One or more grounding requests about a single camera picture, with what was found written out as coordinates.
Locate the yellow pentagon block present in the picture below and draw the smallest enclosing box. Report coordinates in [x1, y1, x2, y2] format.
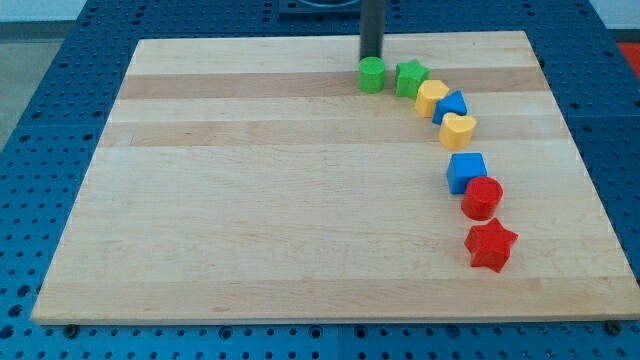
[414, 80, 450, 118]

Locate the red star block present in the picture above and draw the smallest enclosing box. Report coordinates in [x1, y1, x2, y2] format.
[464, 218, 519, 273]

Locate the blue cube block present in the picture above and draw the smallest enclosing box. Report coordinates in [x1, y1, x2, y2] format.
[446, 152, 488, 195]

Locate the green star block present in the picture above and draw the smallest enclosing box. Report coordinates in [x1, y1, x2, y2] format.
[395, 60, 431, 99]

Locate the green cylinder block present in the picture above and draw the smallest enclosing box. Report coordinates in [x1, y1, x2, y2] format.
[358, 57, 386, 94]

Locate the light wooden board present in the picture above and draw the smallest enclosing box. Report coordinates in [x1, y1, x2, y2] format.
[32, 31, 639, 325]

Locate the blue triangle block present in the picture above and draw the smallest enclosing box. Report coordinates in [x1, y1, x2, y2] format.
[432, 90, 468, 125]

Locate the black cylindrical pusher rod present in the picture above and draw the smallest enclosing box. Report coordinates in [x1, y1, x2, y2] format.
[359, 0, 386, 59]

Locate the yellow heart block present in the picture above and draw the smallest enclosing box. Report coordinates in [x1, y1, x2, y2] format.
[439, 112, 477, 151]

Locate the red cylinder block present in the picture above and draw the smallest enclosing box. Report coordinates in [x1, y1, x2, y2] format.
[461, 176, 504, 221]

